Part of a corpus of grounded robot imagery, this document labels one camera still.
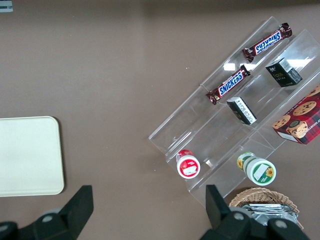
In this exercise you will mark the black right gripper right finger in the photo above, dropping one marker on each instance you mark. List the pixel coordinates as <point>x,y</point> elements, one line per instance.
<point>220,217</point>

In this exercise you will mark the small black carton box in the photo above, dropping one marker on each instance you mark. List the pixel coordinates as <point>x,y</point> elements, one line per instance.
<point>280,75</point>
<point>241,110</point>

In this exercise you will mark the red lid white cup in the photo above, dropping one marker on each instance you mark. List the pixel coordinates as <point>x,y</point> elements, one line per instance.
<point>188,167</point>

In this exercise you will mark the red tartan cookie box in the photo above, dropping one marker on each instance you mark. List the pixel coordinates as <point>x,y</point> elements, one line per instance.
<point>302,117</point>

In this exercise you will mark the Snickers chocolate bar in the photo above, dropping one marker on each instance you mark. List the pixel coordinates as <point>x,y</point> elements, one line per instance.
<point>268,42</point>
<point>230,85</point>

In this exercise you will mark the silver foil packet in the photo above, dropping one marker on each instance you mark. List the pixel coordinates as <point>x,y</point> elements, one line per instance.
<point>270,212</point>

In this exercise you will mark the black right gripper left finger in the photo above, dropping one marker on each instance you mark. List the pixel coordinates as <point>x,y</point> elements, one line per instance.
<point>72,215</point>

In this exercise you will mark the green lid sunflower cup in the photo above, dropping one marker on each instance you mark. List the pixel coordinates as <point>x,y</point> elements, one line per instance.
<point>260,171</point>

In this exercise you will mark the light wicker basket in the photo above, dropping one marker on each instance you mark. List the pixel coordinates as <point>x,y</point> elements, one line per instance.
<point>260,195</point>

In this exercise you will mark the beige rectangular tray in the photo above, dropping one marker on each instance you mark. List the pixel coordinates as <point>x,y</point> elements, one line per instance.
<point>30,155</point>

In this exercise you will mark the small grey white device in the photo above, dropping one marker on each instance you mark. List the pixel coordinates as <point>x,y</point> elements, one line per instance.
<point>5,8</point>

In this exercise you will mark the clear acrylic stepped stand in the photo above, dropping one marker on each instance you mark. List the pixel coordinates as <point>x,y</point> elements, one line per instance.
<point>200,120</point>

